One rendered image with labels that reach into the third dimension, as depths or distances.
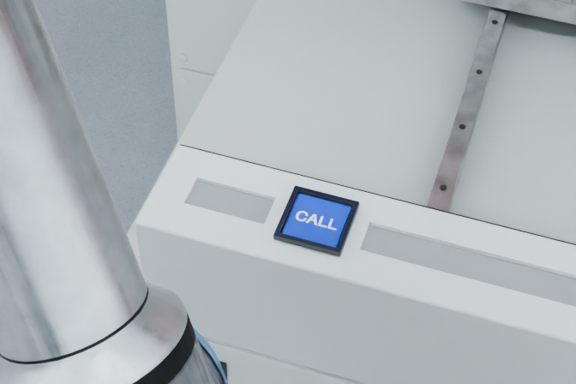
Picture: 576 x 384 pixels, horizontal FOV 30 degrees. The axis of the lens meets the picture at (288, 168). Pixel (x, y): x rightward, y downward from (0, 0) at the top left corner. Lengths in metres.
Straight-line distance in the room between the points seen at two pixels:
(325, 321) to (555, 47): 0.52
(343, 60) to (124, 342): 0.71
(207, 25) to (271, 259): 0.78
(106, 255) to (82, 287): 0.02
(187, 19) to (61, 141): 1.07
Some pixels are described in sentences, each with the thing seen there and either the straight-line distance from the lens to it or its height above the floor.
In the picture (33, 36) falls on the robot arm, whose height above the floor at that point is 1.30.
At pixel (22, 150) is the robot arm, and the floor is 1.26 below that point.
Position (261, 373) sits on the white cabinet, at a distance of 0.99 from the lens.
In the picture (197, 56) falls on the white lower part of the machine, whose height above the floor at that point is 0.55.
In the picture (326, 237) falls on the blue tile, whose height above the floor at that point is 0.96.
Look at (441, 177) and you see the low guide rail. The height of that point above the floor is 0.85.
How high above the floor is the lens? 1.63
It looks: 47 degrees down
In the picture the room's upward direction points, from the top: 1 degrees clockwise
